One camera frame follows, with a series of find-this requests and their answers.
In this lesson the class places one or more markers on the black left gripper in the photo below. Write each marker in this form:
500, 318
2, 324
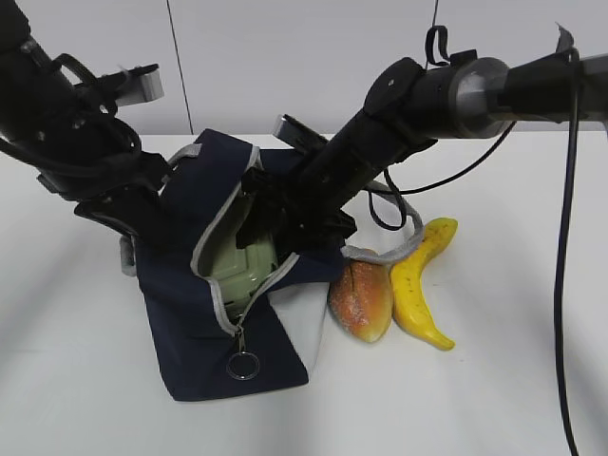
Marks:
97, 161

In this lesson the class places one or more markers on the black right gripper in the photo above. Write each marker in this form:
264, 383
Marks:
302, 209

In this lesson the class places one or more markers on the green lidded lunch box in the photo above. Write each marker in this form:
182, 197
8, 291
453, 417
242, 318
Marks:
239, 272

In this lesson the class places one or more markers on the navy blue lunch bag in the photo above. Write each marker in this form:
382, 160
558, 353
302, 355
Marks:
202, 354

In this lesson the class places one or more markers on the brown bread roll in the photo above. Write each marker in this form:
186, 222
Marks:
361, 300

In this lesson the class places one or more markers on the yellow banana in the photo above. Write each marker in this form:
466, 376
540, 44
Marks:
411, 311

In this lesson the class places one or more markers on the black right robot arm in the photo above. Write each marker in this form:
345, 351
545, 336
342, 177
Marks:
406, 111

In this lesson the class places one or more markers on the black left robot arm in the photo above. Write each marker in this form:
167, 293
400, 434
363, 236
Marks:
34, 85

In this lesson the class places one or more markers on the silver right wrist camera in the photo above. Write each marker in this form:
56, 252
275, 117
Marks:
298, 135

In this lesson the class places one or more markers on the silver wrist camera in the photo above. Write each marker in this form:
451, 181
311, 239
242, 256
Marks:
134, 86
298, 135

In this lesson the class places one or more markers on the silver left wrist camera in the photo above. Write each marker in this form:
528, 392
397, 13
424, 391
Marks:
134, 86

